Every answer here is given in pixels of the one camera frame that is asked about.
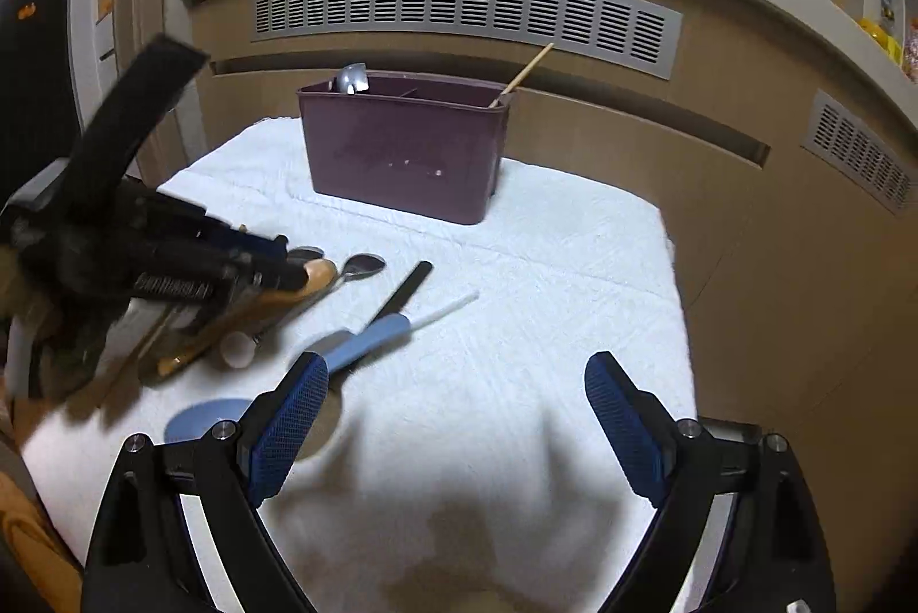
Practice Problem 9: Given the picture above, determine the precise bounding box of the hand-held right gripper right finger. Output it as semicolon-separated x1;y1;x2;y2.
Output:
584;352;839;613

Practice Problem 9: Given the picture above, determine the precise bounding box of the wooden spoon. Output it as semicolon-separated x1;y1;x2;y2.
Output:
158;258;338;377

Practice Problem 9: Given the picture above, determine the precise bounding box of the light blue plastic spoon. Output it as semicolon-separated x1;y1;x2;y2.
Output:
305;313;411;374

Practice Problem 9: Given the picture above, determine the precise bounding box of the white stick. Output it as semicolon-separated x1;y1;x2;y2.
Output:
405;292;480;327

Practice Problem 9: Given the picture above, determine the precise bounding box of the wooden chopstick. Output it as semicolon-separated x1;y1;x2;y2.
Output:
489;42;555;108

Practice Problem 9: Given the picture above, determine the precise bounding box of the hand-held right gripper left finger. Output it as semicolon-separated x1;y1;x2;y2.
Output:
80;352;331;613

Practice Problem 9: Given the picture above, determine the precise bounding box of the purple plastic utensil box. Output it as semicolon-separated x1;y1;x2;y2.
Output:
296;69;512;225

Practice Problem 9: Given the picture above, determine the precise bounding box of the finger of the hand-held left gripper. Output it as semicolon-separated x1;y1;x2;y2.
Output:
136;261;309;304
197;222;291;270

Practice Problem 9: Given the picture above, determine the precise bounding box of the blue round spoon bowl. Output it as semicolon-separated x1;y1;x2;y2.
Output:
164;398;248;443

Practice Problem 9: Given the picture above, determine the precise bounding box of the white towel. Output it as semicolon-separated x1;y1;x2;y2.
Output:
21;114;700;613

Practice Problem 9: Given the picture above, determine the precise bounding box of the white round-tipped utensil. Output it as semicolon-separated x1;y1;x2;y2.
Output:
219;332;258;368

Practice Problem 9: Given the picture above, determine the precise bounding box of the black utensil handle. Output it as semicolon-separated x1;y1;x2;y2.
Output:
344;260;435;381

